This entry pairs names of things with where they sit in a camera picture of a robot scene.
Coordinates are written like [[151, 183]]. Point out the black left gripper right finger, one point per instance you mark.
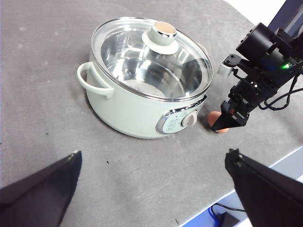
[[267, 194]]

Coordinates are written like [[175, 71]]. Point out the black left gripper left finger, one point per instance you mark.
[[40, 194]]

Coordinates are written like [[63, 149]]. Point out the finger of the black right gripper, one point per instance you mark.
[[242, 121], [225, 123]]

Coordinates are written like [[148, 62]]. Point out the brown egg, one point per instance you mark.
[[213, 117]]

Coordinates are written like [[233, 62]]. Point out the glass lid with green knob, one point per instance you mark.
[[163, 35]]

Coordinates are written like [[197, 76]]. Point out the pale green electric cooking pot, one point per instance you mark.
[[132, 113]]

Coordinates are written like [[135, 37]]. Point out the black power adapter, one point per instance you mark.
[[226, 220]]

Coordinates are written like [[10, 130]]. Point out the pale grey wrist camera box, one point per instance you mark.
[[224, 69]]

